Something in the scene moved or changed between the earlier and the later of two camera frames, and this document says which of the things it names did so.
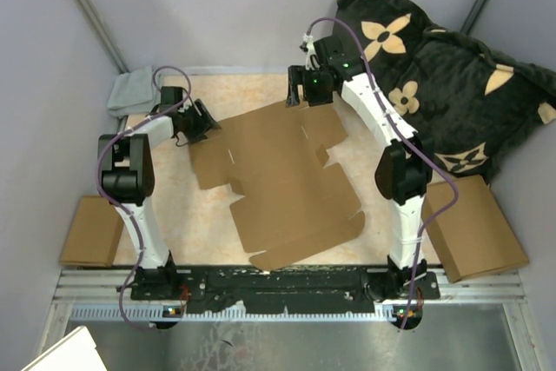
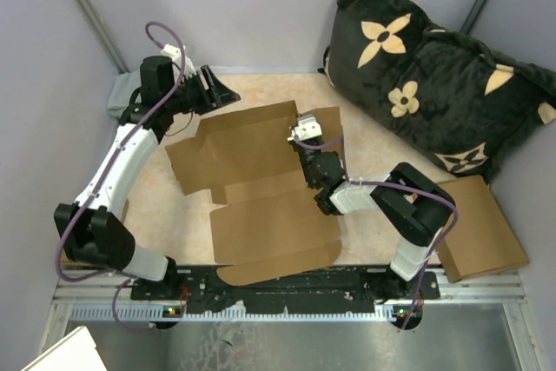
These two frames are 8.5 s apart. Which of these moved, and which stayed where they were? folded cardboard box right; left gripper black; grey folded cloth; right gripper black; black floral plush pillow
Moved: left gripper black; right gripper black
Stayed: folded cardboard box right; black floral plush pillow; grey folded cloth
